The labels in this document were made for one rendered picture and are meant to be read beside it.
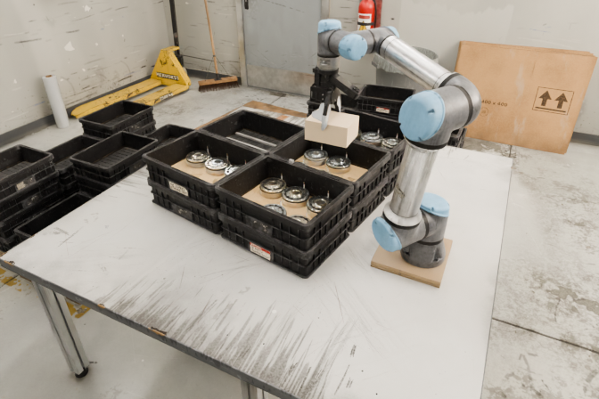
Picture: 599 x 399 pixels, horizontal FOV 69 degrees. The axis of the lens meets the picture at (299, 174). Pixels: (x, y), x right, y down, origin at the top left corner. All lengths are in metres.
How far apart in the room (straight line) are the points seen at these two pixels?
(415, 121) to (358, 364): 0.66
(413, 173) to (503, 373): 1.30
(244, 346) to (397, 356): 0.42
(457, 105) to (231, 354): 0.89
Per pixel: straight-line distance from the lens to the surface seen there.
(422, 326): 1.40
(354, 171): 1.81
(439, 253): 1.54
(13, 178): 2.71
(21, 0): 4.66
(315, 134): 1.55
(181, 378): 2.16
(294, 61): 4.90
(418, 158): 1.19
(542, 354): 2.44
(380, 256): 1.55
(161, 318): 1.43
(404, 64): 1.35
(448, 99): 1.13
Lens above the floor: 1.74
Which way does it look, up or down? 31 degrees down
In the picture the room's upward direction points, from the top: straight up
